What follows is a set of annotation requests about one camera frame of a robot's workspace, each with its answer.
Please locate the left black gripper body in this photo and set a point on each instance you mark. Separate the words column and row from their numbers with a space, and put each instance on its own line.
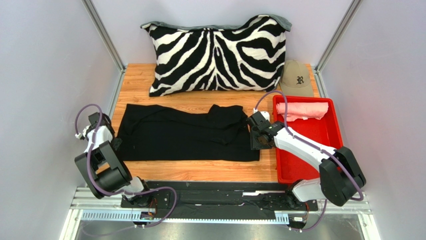
column 116, row 142

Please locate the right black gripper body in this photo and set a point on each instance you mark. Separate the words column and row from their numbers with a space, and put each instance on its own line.
column 254, row 133

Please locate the black t-shirt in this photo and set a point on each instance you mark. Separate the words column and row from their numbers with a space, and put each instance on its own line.
column 159, row 133

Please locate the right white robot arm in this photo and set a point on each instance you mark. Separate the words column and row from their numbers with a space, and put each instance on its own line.
column 340, row 176

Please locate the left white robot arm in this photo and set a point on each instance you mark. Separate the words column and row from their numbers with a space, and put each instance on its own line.
column 107, row 170

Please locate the red plastic tray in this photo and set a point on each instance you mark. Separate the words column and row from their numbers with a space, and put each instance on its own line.
column 325, row 131

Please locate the rolled pink t-shirt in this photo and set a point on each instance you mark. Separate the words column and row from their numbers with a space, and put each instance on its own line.
column 302, row 110

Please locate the beige baseball cap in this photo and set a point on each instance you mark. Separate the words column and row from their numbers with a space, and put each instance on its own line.
column 295, row 80

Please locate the zebra striped pillow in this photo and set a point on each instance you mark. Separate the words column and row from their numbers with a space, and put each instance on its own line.
column 248, row 57

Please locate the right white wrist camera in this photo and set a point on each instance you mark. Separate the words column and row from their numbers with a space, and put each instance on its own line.
column 265, row 114

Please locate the left aluminium frame post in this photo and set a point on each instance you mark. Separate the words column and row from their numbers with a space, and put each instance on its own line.
column 96, row 19

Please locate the aluminium frame post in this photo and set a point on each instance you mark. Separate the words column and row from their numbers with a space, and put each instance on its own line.
column 96, row 19
column 338, row 34

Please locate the right aluminium frame post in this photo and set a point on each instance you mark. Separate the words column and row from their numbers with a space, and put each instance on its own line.
column 338, row 34

